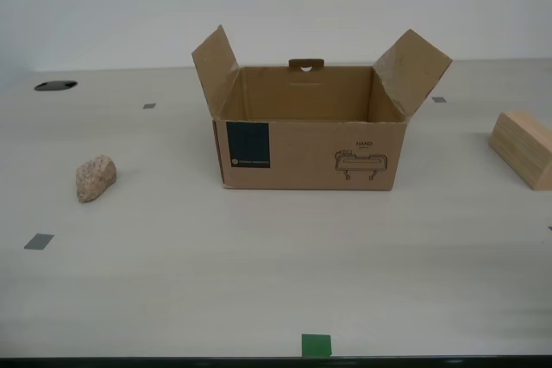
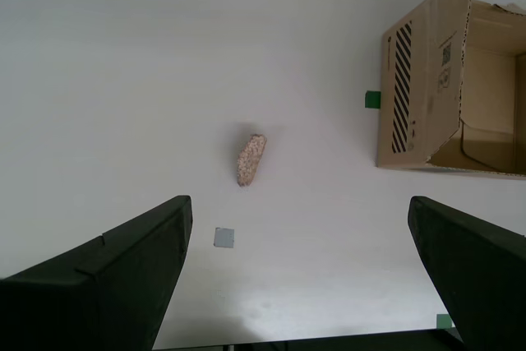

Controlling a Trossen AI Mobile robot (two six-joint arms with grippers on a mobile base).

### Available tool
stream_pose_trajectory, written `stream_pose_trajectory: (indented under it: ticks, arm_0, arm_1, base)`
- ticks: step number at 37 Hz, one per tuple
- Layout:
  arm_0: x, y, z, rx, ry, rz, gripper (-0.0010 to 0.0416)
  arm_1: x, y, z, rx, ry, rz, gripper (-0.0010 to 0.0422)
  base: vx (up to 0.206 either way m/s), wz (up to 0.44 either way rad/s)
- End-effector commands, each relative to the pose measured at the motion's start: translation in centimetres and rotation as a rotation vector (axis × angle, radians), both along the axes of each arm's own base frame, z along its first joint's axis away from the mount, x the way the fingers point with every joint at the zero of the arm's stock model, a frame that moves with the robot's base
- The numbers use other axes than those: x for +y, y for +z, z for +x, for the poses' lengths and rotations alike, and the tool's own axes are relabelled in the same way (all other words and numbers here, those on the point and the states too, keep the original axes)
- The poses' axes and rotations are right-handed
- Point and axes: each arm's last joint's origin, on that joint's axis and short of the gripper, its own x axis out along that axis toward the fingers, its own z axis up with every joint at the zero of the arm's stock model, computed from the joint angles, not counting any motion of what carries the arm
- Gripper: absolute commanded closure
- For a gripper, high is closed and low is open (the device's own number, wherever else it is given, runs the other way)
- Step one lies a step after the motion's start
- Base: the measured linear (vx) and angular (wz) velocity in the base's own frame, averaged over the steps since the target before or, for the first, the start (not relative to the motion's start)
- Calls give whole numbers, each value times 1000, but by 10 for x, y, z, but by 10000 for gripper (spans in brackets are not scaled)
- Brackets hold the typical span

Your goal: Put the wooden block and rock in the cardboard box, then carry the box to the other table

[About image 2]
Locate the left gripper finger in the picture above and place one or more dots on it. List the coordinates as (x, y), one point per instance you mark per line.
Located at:
(90, 301)
(481, 277)

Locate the brown cardboard box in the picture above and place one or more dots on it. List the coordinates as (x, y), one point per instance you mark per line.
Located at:
(435, 100)

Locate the pinkish speckled granite rock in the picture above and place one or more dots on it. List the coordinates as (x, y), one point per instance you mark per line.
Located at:
(250, 160)

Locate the green tape square marker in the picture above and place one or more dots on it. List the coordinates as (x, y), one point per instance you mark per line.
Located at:
(444, 321)
(372, 100)

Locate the grey tape square marker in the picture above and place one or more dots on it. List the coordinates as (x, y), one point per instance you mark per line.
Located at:
(224, 238)

